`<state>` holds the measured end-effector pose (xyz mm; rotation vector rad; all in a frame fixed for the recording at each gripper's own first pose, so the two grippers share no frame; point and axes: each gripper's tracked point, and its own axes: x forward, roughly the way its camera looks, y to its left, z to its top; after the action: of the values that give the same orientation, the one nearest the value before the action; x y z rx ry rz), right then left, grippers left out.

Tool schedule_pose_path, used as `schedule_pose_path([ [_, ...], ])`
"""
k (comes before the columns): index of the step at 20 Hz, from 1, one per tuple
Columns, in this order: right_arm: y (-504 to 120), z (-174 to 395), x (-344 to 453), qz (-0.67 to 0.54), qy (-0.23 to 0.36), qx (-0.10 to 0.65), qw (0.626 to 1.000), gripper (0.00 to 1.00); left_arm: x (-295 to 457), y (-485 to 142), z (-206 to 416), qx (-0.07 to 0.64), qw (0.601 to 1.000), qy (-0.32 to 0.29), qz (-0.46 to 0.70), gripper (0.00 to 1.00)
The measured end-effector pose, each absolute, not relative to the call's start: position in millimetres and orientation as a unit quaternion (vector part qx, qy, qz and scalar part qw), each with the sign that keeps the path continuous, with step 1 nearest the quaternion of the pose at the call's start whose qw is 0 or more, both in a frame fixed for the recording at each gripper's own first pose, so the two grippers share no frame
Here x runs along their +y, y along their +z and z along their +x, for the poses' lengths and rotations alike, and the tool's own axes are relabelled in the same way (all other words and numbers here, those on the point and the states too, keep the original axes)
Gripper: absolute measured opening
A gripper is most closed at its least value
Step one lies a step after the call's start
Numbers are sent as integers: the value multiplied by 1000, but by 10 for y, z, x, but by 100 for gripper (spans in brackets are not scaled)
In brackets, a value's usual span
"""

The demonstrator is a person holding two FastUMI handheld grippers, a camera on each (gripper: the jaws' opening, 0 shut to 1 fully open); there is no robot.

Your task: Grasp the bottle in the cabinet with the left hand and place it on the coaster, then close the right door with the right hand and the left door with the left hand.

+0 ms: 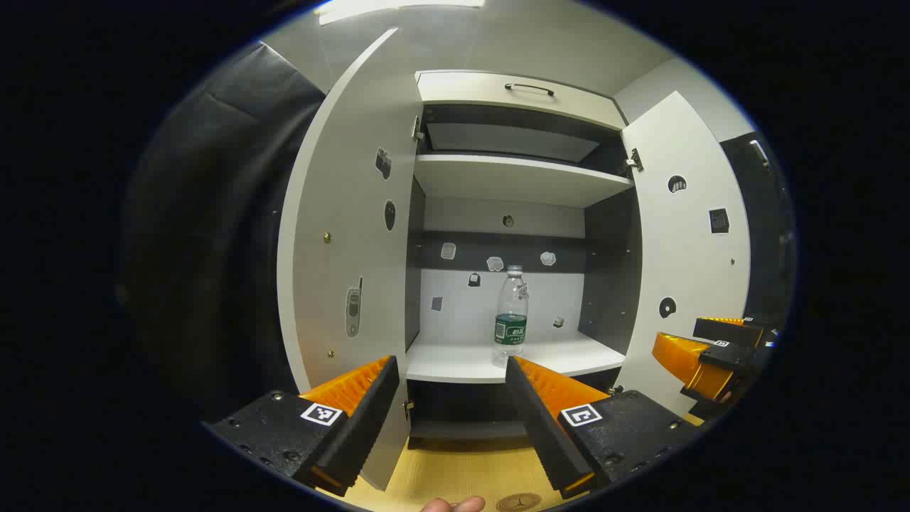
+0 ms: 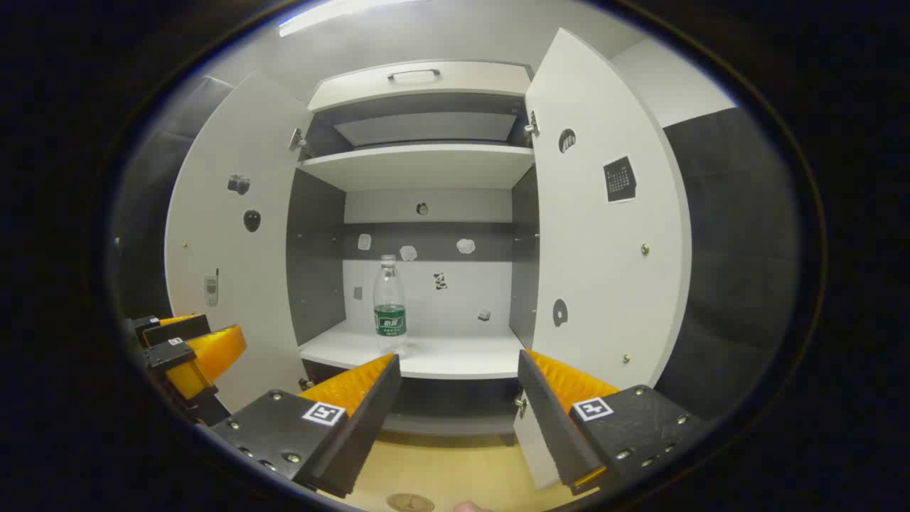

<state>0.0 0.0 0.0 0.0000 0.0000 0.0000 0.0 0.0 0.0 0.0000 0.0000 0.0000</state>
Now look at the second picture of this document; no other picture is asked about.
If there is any white cabinet drawer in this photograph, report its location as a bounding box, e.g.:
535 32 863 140
307 60 534 112

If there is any clear plastic bottle green label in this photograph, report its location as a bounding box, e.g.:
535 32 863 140
373 255 407 354

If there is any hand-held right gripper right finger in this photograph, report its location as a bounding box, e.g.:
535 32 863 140
517 348 715 496

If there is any black backdrop cloth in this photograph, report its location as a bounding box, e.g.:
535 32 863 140
110 75 808 424

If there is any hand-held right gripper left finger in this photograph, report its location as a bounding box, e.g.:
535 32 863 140
210 353 402 498

